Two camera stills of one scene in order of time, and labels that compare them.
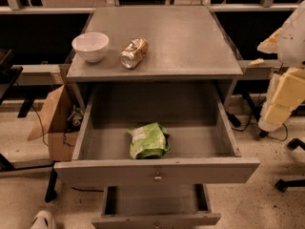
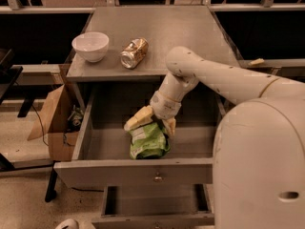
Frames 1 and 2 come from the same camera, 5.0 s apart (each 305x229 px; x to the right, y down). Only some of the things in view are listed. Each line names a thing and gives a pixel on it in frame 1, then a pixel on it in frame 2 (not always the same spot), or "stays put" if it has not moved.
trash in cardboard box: (74, 121) stays put
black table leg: (7, 166) stays put
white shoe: (43, 219) → (68, 223)
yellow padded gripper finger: (270, 45) → (166, 109)
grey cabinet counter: (185, 44) stays put
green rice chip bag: (149, 141) stays put
